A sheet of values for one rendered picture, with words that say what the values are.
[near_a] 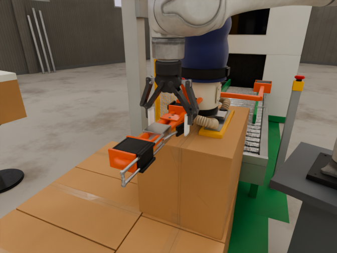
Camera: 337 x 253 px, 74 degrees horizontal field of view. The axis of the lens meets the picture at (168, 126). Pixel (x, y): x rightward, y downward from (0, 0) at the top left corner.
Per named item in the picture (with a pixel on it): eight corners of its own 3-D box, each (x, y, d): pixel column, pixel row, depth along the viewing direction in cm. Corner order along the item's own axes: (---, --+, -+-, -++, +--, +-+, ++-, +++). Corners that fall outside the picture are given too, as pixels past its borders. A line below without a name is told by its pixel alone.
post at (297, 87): (270, 184, 213) (293, 80, 174) (278, 185, 211) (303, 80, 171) (270, 188, 207) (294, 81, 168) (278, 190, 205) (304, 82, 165)
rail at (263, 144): (263, 96, 348) (265, 84, 341) (266, 97, 347) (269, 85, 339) (255, 180, 152) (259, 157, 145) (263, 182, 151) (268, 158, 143)
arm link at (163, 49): (160, 37, 66) (160, 58, 68) (145, 38, 58) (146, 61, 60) (189, 37, 62) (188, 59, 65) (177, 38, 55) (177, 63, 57)
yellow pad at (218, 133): (215, 110, 123) (216, 102, 121) (234, 113, 120) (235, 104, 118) (198, 135, 95) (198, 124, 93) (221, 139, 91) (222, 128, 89)
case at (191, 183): (182, 153, 158) (184, 99, 143) (240, 166, 143) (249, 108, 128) (139, 211, 108) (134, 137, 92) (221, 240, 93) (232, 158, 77)
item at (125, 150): (128, 151, 61) (127, 134, 59) (152, 156, 59) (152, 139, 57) (109, 166, 54) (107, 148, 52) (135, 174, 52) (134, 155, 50)
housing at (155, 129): (153, 134, 72) (152, 121, 70) (172, 138, 69) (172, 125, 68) (142, 143, 66) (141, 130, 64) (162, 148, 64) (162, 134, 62)
